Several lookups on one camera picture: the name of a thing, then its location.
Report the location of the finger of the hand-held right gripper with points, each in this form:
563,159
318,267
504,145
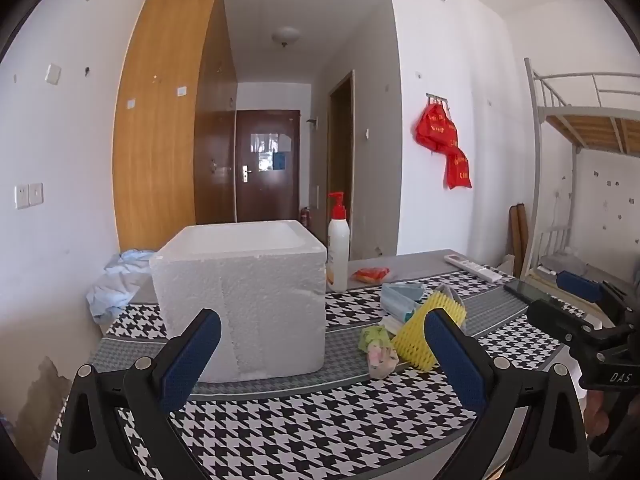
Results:
560,322
577,286

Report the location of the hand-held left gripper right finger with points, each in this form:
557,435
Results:
455,355

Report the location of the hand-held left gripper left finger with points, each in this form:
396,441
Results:
192,355

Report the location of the yellow foam fruit net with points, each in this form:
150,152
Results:
410,340

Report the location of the white foam box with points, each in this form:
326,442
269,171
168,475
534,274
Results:
240,320

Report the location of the grey sock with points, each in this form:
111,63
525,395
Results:
451,292

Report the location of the floral patterned sock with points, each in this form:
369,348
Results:
380,352

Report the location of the blue face mask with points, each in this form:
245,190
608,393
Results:
402,294

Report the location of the person's right hand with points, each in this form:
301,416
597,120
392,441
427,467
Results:
595,412

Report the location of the black smartphone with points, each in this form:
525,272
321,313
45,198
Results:
520,288

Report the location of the leaning wooden boards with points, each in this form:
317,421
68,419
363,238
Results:
517,240

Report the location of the white remote control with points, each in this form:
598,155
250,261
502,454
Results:
475,267

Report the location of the light blue cloth pile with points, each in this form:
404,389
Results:
117,285

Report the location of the red snack packet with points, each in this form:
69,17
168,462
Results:
371,274

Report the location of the houndstooth table mat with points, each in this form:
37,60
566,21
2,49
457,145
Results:
300,430

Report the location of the white pump bottle red cap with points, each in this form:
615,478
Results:
338,255

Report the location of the metal bunk bed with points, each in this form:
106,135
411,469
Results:
585,125

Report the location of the dark brown entrance door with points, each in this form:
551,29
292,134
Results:
265,185

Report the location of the red hanging bags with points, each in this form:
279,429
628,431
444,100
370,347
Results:
442,137

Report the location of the wooden wardrobe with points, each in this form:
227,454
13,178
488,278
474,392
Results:
160,135

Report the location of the round ceiling lamp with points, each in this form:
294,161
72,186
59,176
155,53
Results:
285,37

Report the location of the wooden side door frame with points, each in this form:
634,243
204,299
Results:
340,160

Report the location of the white double wall socket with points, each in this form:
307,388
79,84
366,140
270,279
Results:
28,195

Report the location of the metal wall hook rack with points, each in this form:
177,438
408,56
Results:
437,97

